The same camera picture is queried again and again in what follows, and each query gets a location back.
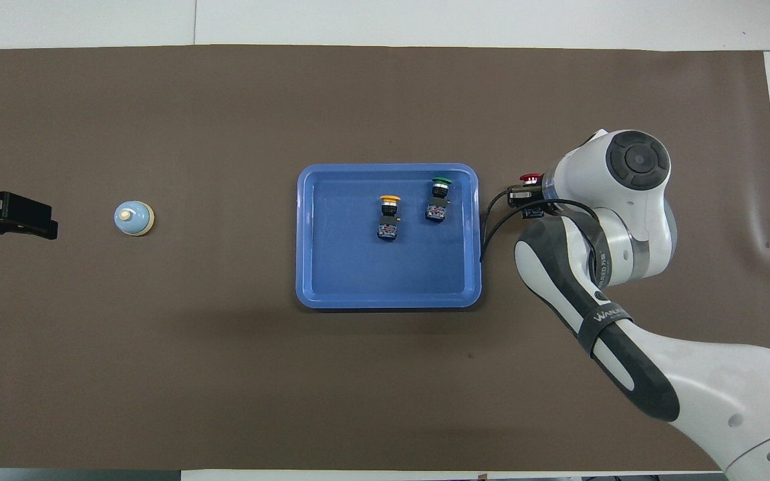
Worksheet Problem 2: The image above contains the red mushroom push button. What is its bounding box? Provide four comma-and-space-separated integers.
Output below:
519, 173, 547, 220

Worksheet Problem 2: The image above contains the green mushroom push button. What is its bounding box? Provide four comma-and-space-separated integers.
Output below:
424, 176, 453, 223

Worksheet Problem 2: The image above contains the yellow mushroom push button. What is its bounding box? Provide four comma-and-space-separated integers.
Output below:
376, 194, 404, 243

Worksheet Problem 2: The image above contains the light blue service bell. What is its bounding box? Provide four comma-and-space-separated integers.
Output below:
114, 200, 155, 237

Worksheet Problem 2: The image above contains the blue plastic tray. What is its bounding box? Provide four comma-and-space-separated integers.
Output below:
295, 163, 483, 310

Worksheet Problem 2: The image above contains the brown table mat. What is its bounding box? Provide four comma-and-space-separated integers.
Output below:
0, 44, 770, 472

